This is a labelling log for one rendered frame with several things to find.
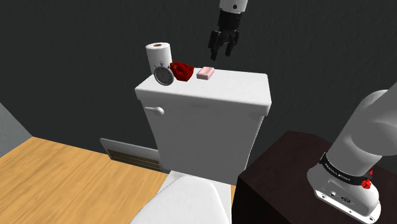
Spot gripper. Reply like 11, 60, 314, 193
207, 9, 242, 62

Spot pink soap bar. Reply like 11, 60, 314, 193
196, 66, 216, 81

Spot red bell pepper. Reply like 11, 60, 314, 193
169, 61, 195, 82

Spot white toilet paper roll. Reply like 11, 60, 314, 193
145, 42, 173, 75

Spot grey stopwatch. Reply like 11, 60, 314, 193
153, 61, 175, 87

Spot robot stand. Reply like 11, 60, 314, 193
231, 130, 397, 224

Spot white wall vent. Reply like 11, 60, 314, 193
99, 137, 164, 172

